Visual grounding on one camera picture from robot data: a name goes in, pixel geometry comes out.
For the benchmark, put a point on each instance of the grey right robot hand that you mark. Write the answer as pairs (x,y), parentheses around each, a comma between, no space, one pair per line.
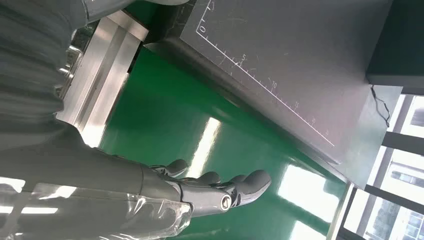
(82,185)

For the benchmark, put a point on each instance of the black weighing scale with column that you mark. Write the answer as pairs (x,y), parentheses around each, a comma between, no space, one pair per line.
(298,49)

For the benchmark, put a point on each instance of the green conveyor belt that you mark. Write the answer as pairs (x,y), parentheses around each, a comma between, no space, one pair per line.
(172,126)

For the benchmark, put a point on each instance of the dark framed window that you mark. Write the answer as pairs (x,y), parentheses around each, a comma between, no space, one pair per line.
(387,142)

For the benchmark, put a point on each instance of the aluminium conveyor frame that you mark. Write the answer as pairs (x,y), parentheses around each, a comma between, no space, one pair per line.
(106,66)

